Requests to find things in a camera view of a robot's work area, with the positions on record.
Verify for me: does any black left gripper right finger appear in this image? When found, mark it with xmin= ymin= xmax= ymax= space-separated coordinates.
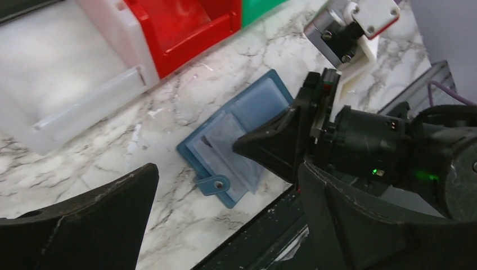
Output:
xmin=298 ymin=163 xmax=476 ymax=269

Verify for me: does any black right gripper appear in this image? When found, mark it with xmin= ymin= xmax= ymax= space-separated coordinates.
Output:
xmin=232 ymin=69 xmax=476 ymax=220

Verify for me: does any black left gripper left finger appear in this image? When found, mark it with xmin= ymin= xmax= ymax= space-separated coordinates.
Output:
xmin=1 ymin=163 xmax=159 ymax=269

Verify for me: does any blue leather card holder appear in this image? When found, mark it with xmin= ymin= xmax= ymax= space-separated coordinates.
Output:
xmin=177 ymin=69 xmax=293 ymax=209

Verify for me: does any green plastic bin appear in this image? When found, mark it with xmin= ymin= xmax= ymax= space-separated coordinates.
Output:
xmin=241 ymin=0 xmax=286 ymax=28

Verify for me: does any red plastic bin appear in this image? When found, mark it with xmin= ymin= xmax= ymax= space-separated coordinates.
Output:
xmin=126 ymin=0 xmax=242 ymax=79

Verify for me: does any translucent white plastic bin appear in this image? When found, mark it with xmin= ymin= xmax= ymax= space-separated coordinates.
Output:
xmin=1 ymin=1 xmax=160 ymax=154

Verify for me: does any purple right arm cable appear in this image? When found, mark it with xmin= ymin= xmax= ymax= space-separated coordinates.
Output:
xmin=426 ymin=80 xmax=477 ymax=109

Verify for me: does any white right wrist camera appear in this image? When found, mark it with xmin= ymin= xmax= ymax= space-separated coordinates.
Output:
xmin=303 ymin=0 xmax=401 ymax=105

